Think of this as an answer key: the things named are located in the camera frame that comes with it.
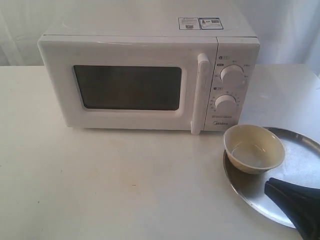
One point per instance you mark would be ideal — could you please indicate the white lower microwave knob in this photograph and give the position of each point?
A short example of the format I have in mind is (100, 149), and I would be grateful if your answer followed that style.
(225, 104)

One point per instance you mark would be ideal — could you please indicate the round silver metal tray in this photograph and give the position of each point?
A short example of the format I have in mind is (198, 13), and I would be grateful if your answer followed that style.
(301, 167)

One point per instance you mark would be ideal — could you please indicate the cream ceramic bowl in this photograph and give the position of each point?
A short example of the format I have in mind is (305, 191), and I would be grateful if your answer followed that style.
(253, 149)

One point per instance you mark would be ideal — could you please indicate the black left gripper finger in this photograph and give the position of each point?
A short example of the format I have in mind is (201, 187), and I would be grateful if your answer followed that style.
(299, 203)

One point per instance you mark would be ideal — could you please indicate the white microwave door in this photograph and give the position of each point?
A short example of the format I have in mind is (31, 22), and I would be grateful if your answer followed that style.
(152, 83)

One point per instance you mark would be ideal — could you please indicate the white microwave knob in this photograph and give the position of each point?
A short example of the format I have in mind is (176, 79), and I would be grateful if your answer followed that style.
(225, 104)
(232, 76)

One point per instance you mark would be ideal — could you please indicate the blue white warning sticker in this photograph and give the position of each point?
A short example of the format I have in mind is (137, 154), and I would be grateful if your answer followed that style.
(200, 23)

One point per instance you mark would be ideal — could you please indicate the white microwave oven body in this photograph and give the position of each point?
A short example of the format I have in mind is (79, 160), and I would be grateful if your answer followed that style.
(237, 42)

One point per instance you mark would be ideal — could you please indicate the white upper microwave knob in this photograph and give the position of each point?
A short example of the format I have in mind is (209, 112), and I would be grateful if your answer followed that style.
(232, 76)

